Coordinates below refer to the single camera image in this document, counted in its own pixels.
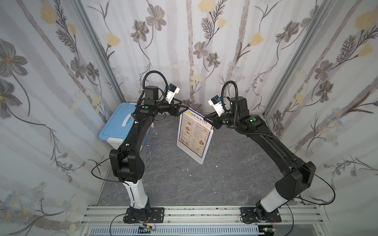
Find laminated dim sum menu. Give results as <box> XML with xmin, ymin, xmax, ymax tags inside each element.
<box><xmin>178</xmin><ymin>108</ymin><xmax>215</xmax><ymax>158</ymax></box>

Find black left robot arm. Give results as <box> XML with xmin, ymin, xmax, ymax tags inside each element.
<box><xmin>109</xmin><ymin>70</ymin><xmax>188</xmax><ymax>224</ymax></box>

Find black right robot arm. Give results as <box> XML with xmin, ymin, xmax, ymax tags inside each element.
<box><xmin>204</xmin><ymin>81</ymin><xmax>316</xmax><ymax>222</ymax></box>

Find blue lidded storage box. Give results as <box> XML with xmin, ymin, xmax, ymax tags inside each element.
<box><xmin>98</xmin><ymin>103</ymin><xmax>136</xmax><ymax>150</ymax></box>

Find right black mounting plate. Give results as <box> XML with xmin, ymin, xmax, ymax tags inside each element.
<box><xmin>240</xmin><ymin>206</ymin><xmax>282</xmax><ymax>224</ymax></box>

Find black mounting plate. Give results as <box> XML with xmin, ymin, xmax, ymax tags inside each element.
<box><xmin>240</xmin><ymin>206</ymin><xmax>282</xmax><ymax>224</ymax></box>
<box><xmin>149</xmin><ymin>207</ymin><xmax>165</xmax><ymax>224</ymax></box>

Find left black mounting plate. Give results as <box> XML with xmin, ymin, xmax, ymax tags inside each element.
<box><xmin>149</xmin><ymin>207</ymin><xmax>165</xmax><ymax>224</ymax></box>

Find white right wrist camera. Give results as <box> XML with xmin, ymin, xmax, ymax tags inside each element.
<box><xmin>208</xmin><ymin>95</ymin><xmax>225</xmax><ymax>117</ymax></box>

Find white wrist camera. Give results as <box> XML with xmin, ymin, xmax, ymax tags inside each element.
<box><xmin>165</xmin><ymin>84</ymin><xmax>180</xmax><ymax>104</ymax></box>
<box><xmin>208</xmin><ymin>95</ymin><xmax>225</xmax><ymax>117</ymax></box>

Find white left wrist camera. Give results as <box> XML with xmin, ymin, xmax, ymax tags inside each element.
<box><xmin>165</xmin><ymin>84</ymin><xmax>180</xmax><ymax>104</ymax></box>

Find metal wire tongs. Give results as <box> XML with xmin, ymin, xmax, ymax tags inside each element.
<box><xmin>144</xmin><ymin>140</ymin><xmax>160</xmax><ymax>168</ymax></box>

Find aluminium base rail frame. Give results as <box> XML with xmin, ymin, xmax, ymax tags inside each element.
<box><xmin>78</xmin><ymin>202</ymin><xmax>331</xmax><ymax>236</ymax></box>

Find white slotted cable duct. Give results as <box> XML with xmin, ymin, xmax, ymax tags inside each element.
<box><xmin>87</xmin><ymin>225</ymin><xmax>264</xmax><ymax>236</ymax></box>

